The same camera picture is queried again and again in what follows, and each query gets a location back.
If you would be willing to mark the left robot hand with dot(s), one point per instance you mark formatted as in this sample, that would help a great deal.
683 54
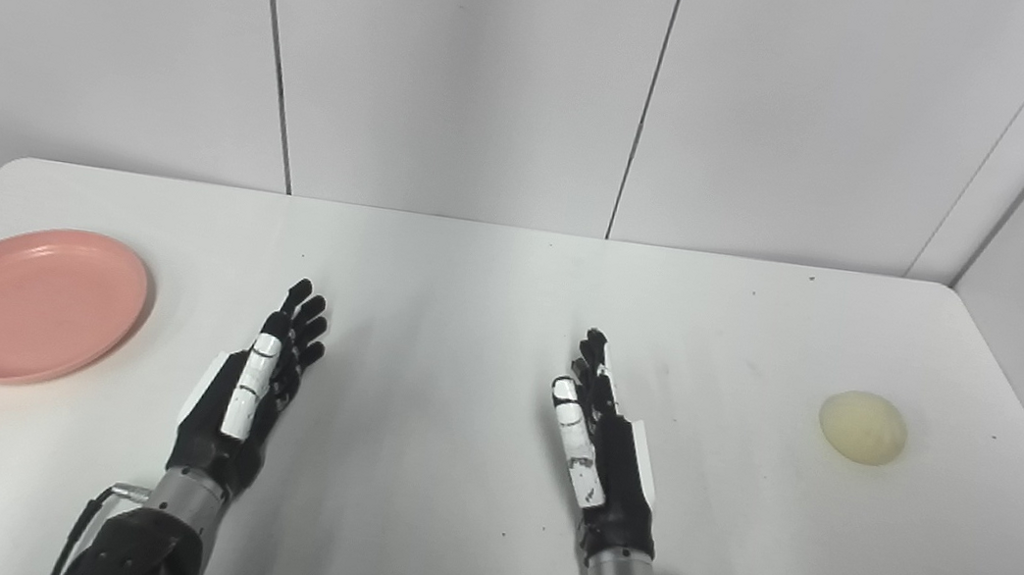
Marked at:
240 400

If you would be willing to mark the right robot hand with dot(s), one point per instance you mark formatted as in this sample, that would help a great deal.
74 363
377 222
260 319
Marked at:
609 449

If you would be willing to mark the pink round plate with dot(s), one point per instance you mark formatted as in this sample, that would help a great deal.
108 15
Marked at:
33 306

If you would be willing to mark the cream steamed bun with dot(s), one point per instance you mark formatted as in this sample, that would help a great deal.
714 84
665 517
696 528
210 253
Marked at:
862 428

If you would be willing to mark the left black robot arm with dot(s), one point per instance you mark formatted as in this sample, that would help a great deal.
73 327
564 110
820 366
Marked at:
153 537

